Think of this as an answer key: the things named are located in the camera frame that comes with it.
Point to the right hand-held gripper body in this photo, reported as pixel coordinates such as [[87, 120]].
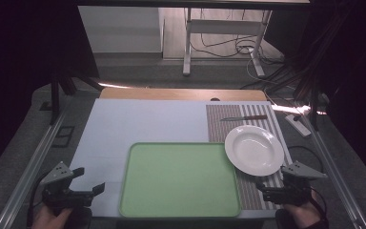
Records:
[[294, 187]]

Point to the person's left hand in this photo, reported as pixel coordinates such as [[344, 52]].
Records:
[[49, 218]]

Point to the white ceramic plate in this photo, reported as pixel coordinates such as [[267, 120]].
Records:
[[254, 150]]

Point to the person's right hand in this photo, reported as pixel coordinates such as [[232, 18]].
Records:
[[301, 214]]

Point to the striped placemat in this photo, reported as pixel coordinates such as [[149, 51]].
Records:
[[220, 125]]

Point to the aluminium rail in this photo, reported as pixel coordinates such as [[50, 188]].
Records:
[[28, 178], [333, 178]]

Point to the white metal desk frame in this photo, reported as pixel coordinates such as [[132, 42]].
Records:
[[222, 27]]

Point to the white power strip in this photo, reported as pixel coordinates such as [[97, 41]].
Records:
[[298, 125]]

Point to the black rectangular frame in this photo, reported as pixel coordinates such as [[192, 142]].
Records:
[[63, 136]]

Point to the pale blue table mat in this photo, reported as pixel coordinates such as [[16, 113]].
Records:
[[139, 122]]

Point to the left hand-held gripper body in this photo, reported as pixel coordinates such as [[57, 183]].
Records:
[[58, 191]]

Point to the green plastic tray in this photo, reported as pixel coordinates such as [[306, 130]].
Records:
[[179, 179]]

